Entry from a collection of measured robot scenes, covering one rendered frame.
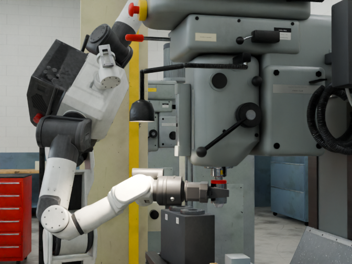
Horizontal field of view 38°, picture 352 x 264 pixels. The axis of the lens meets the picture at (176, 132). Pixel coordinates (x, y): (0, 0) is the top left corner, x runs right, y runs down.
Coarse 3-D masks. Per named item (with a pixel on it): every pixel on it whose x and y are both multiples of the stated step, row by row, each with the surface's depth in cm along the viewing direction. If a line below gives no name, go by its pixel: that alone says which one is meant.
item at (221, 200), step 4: (212, 184) 150; (216, 184) 149; (220, 184) 149; (224, 184) 149; (220, 188) 149; (224, 188) 149; (212, 200) 150; (216, 200) 149; (220, 200) 149; (224, 200) 149
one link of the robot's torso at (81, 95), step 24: (72, 48) 177; (48, 72) 167; (72, 72) 170; (96, 72) 174; (120, 72) 179; (48, 96) 169; (72, 96) 165; (96, 96) 169; (120, 96) 176; (96, 120) 167
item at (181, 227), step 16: (176, 208) 191; (192, 208) 189; (176, 224) 184; (192, 224) 179; (208, 224) 182; (176, 240) 184; (192, 240) 179; (208, 240) 181; (176, 256) 184; (192, 256) 179; (208, 256) 181
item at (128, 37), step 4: (128, 36) 155; (132, 36) 155; (136, 36) 156; (140, 36) 156; (144, 36) 157; (128, 40) 156; (132, 40) 156; (136, 40) 156; (140, 40) 156; (152, 40) 158; (156, 40) 158; (160, 40) 158; (164, 40) 158; (168, 40) 159
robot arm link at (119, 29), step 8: (120, 24) 187; (112, 32) 183; (120, 32) 186; (128, 32) 188; (112, 40) 183; (120, 40) 186; (112, 48) 184; (120, 48) 186; (128, 48) 189; (120, 56) 187
